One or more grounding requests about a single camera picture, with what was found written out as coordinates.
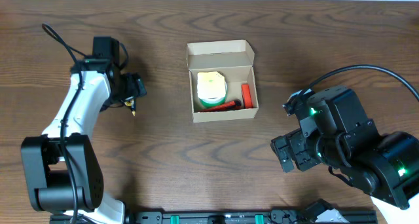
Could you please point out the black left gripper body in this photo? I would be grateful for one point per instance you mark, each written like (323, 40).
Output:
(129, 86)

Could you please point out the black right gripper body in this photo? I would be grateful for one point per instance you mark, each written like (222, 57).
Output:
(304, 150)

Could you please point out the black yellow correction tape dispenser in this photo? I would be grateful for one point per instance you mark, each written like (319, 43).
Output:
(132, 105)

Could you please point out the red utility knife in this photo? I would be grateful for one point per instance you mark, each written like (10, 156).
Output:
(234, 104)

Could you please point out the red mini stapler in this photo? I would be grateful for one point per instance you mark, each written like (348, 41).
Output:
(246, 95)

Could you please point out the green tape roll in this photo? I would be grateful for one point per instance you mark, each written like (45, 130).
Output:
(212, 102)

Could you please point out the yellow sticky note pad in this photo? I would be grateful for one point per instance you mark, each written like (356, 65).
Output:
(211, 85)

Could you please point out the cardboard box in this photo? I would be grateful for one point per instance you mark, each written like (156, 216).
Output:
(234, 60)

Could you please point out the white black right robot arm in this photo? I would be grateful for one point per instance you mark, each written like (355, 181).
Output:
(335, 130)

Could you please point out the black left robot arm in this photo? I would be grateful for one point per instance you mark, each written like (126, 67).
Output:
(62, 172)

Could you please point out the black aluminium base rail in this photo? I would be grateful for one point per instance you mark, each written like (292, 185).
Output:
(317, 212)

